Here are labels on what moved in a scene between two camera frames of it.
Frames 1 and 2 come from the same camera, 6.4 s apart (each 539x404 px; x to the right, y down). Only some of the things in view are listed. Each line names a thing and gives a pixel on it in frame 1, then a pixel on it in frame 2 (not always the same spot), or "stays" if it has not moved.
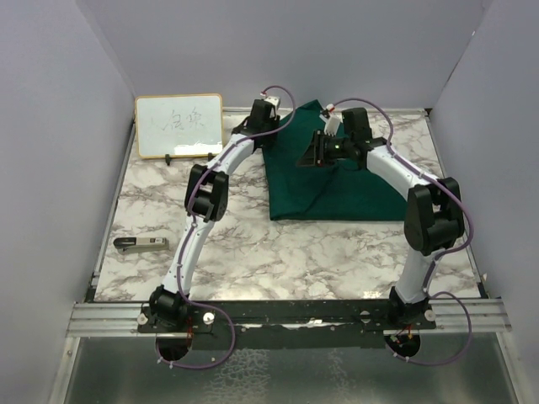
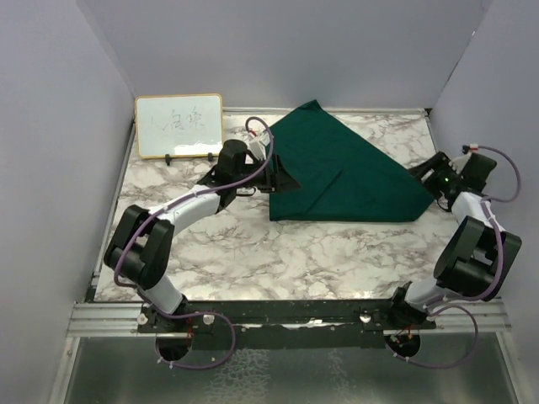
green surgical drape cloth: [332, 192] stays
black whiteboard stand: [168, 158] stays
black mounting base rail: [254, 317] stays
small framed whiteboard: [178, 125] stays
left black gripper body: [269, 126] → [264, 181]
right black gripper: [315, 155] → [438, 164]
